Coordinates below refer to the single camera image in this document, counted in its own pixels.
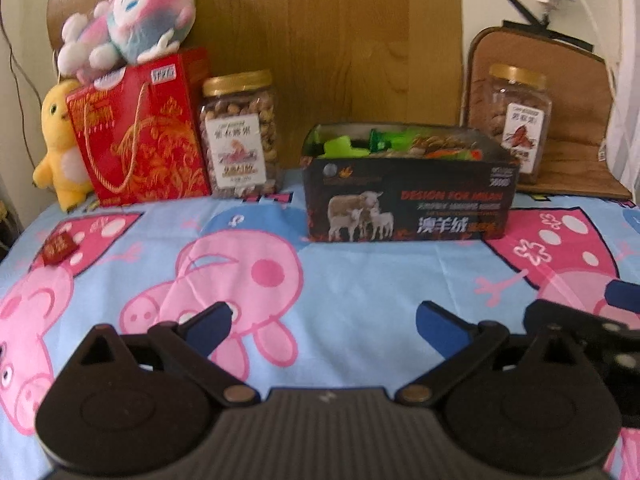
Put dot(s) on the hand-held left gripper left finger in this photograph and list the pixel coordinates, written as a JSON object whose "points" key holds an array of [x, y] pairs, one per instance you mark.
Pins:
{"points": [[210, 327]]}

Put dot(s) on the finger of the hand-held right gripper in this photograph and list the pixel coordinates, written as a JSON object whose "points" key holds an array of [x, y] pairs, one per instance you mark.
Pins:
{"points": [[625, 296], [605, 345]]}

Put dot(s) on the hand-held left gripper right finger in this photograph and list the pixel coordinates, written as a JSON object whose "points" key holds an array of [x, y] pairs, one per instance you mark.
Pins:
{"points": [[440, 327]]}

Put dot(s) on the black cardboard box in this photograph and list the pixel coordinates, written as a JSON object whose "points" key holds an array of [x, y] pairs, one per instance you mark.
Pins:
{"points": [[410, 200]]}

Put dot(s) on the orange snack packet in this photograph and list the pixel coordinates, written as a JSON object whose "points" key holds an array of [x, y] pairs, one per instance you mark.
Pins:
{"points": [[447, 153]]}

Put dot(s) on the green packets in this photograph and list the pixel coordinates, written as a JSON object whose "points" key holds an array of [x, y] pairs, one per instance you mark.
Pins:
{"points": [[445, 140]]}

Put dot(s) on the cartoon pig printed blanket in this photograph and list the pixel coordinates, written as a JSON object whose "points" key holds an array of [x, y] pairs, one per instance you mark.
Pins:
{"points": [[350, 275]]}

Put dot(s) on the small red packet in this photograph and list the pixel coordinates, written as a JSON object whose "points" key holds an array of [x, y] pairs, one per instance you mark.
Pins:
{"points": [[59, 249]]}

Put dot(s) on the nut jar with gold lid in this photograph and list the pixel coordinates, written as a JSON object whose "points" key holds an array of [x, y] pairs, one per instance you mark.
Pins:
{"points": [[240, 145]]}

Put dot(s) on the red gift bag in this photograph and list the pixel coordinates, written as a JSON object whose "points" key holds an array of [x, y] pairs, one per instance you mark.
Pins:
{"points": [[145, 145]]}

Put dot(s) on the pecan jar with gold lid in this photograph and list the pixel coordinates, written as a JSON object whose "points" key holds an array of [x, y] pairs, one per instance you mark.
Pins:
{"points": [[520, 125]]}

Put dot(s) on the yellow plush toy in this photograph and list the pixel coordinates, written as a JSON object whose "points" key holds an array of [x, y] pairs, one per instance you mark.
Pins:
{"points": [[57, 150]]}

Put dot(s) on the wooden headboard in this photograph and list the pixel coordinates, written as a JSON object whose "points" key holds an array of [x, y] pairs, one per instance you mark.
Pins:
{"points": [[325, 35]]}

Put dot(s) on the pink plush toy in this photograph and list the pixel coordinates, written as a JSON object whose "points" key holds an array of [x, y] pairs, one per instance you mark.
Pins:
{"points": [[135, 20]]}

